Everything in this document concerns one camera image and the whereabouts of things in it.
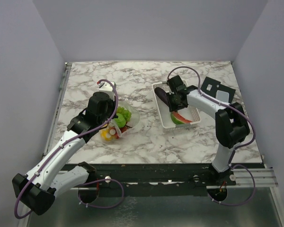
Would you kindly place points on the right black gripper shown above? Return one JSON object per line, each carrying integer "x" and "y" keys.
{"x": 173, "y": 108}

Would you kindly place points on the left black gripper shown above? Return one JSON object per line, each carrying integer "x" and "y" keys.
{"x": 112, "y": 103}

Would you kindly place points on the black square mat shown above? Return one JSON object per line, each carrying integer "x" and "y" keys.
{"x": 211, "y": 86}

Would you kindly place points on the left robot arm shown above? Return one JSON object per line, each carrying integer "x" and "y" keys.
{"x": 41, "y": 185}

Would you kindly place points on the purple eggplant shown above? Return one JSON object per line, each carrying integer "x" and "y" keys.
{"x": 162, "y": 95}

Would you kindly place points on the red watermelon slice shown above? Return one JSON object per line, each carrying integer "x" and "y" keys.
{"x": 178, "y": 119}

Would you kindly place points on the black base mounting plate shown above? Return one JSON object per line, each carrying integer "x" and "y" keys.
{"x": 152, "y": 180}

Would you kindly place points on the clear dotted zip bag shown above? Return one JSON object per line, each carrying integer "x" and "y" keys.
{"x": 134, "y": 121}

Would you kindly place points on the grey rectangular pad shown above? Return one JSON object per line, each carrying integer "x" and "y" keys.
{"x": 222, "y": 96}

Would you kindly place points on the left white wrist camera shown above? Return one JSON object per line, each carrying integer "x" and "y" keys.
{"x": 105, "y": 87}

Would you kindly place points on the yellow bell pepper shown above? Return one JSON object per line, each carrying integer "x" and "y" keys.
{"x": 105, "y": 135}

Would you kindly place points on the green round guava fruit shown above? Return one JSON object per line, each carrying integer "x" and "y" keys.
{"x": 120, "y": 120}

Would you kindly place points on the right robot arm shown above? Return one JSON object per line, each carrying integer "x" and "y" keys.
{"x": 231, "y": 126}

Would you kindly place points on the aluminium side rail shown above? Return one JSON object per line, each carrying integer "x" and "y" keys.
{"x": 62, "y": 90}

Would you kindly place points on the white perforated plastic basket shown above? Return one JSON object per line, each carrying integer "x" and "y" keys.
{"x": 190, "y": 113}

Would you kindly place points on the green grapes bunch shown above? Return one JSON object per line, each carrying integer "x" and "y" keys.
{"x": 125, "y": 113}

